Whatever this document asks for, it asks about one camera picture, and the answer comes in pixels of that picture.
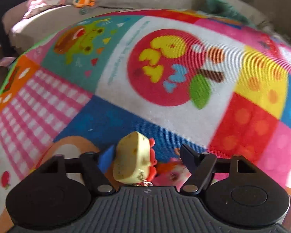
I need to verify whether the beige sofa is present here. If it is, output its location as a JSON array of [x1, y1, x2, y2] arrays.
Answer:
[[1, 0, 270, 53]]

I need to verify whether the colourful patchwork play mat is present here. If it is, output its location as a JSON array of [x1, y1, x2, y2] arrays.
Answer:
[[0, 9, 291, 232]]

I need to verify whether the yellow cheese keychain toy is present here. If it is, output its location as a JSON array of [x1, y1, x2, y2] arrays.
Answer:
[[113, 131, 157, 185]]

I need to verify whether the teal green cloth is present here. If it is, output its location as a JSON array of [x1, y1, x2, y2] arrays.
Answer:
[[201, 0, 255, 28]]

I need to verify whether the orange fish plush toy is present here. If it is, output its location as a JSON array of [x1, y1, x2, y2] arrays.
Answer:
[[72, 0, 95, 8]]

